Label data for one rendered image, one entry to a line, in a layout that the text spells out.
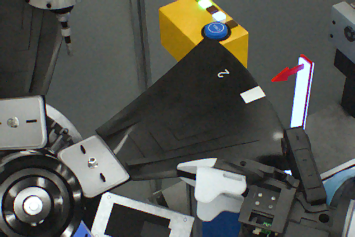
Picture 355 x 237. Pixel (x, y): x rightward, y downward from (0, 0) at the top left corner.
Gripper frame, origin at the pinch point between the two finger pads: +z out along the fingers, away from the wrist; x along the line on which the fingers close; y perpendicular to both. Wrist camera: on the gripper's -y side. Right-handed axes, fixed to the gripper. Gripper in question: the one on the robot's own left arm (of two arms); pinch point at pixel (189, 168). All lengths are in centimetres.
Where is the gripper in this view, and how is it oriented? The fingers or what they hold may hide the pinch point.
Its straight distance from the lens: 83.5
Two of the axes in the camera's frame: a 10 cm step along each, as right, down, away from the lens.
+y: -3.6, 7.5, -5.6
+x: 0.9, 6.2, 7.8
